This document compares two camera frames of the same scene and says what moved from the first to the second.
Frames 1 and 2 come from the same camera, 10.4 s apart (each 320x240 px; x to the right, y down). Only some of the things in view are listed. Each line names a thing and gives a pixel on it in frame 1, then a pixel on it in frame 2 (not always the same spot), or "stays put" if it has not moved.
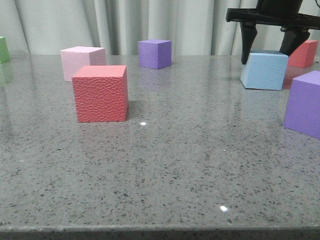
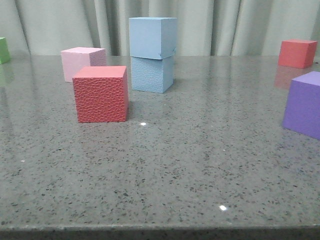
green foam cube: (4, 56) stays put
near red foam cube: (101, 93) stays put
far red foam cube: (303, 56) stays put
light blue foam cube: (264, 69) → (152, 38)
